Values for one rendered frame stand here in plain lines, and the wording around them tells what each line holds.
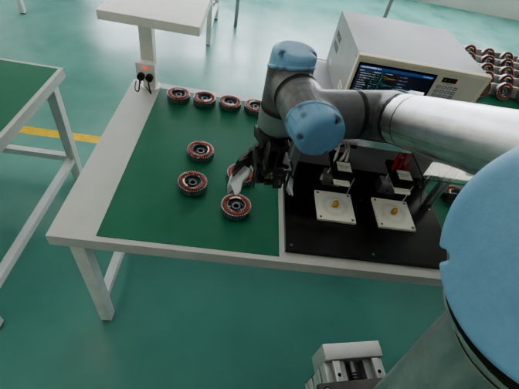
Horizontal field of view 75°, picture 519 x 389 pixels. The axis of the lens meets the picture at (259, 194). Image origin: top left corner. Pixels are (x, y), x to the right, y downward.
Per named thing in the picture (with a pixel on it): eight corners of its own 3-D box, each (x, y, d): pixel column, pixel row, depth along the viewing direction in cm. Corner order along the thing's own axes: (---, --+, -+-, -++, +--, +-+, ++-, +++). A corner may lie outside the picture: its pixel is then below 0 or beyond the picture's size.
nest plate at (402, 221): (415, 232, 132) (416, 230, 131) (378, 228, 130) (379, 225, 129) (405, 203, 142) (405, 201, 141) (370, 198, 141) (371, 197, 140)
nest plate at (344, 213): (355, 224, 129) (356, 222, 128) (317, 220, 128) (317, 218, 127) (349, 196, 140) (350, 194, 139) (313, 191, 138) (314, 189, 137)
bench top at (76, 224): (636, 308, 133) (649, 302, 130) (49, 244, 112) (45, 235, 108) (511, 146, 202) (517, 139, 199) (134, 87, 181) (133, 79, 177)
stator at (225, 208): (252, 221, 125) (253, 215, 122) (221, 221, 123) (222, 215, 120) (248, 198, 132) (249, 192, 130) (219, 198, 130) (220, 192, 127)
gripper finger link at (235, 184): (218, 203, 73) (247, 179, 69) (218, 184, 77) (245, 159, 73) (229, 208, 75) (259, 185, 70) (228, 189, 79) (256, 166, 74)
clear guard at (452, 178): (489, 213, 110) (501, 201, 106) (419, 204, 108) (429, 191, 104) (452, 149, 133) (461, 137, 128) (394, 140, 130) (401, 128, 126)
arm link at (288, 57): (280, 60, 49) (265, 35, 54) (267, 123, 57) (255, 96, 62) (329, 62, 51) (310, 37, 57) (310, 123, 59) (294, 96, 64)
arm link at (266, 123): (258, 95, 63) (300, 98, 64) (254, 116, 66) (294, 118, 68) (262, 119, 58) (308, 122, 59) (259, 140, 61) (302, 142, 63)
